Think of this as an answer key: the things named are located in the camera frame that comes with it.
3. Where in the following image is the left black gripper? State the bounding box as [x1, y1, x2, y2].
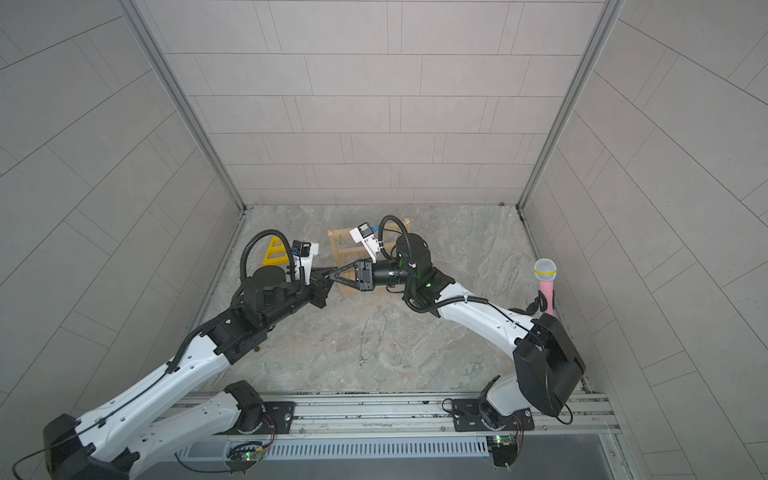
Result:
[260, 266, 343, 330]

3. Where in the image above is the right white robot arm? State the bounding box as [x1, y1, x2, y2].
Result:
[332, 215, 586, 429]

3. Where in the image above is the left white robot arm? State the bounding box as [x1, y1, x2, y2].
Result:
[39, 229, 337, 479]

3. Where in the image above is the wooden jewelry display stand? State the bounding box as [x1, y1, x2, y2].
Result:
[327, 218, 411, 295]

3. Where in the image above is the yellow triangular plastic piece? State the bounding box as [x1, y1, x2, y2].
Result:
[261, 235, 290, 266]

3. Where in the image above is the white ventilation grille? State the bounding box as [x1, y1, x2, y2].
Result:
[179, 436, 489, 463]

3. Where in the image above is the left green circuit board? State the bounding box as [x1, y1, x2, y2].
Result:
[225, 441, 267, 474]

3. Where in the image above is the green circuit board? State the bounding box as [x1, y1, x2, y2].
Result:
[486, 435, 520, 470]
[225, 441, 267, 474]

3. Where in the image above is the pink toy microphone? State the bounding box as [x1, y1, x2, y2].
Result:
[534, 258, 557, 315]

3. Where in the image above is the right green circuit board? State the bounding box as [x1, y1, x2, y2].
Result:
[486, 435, 520, 470]

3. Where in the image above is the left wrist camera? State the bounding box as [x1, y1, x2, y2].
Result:
[291, 240, 319, 285]

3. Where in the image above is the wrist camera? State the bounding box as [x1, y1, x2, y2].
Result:
[291, 240, 319, 285]
[349, 222, 382, 263]

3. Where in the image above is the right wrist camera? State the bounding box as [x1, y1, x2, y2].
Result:
[349, 222, 382, 263]

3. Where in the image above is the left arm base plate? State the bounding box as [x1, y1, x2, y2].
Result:
[225, 401, 296, 435]

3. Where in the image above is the aluminium mounting rail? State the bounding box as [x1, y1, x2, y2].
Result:
[139, 393, 621, 446]

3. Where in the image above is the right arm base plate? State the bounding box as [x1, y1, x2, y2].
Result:
[441, 398, 535, 432]

